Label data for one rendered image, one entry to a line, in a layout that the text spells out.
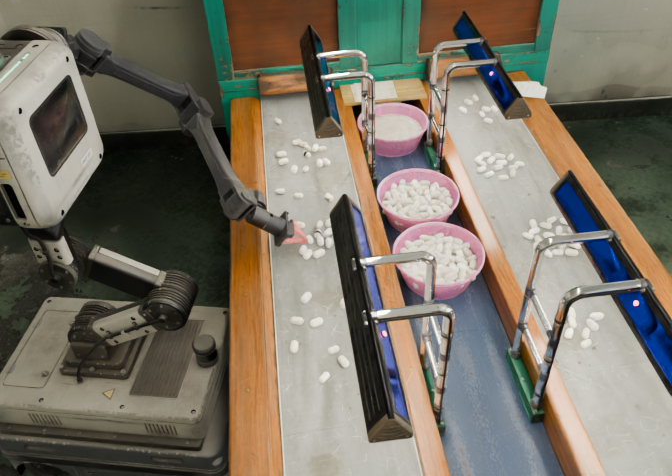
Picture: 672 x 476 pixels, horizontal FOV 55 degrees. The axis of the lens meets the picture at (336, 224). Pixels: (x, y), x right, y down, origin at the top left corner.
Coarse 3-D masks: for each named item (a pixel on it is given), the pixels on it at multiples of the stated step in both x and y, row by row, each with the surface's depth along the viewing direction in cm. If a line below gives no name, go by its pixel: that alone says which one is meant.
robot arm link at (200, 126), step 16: (208, 112) 198; (192, 128) 197; (208, 128) 197; (208, 144) 192; (208, 160) 190; (224, 160) 190; (224, 176) 185; (224, 192) 184; (240, 192) 182; (224, 208) 183; (240, 208) 182
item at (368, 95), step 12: (312, 60) 209; (348, 72) 199; (360, 72) 199; (372, 84) 201; (372, 96) 203; (372, 108) 206; (372, 120) 209; (372, 132) 212; (372, 144) 215; (372, 156) 219; (372, 168) 222; (372, 180) 224
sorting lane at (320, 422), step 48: (288, 144) 238; (336, 144) 237; (288, 192) 217; (336, 192) 216; (288, 288) 183; (336, 288) 183; (288, 336) 170; (336, 336) 170; (288, 384) 159; (336, 384) 158; (288, 432) 149; (336, 432) 149
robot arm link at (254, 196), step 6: (246, 192) 184; (252, 192) 192; (258, 192) 193; (246, 198) 181; (252, 198) 184; (258, 198) 190; (264, 198) 193; (252, 204) 183; (264, 204) 191; (246, 210) 185; (228, 216) 184; (240, 216) 186
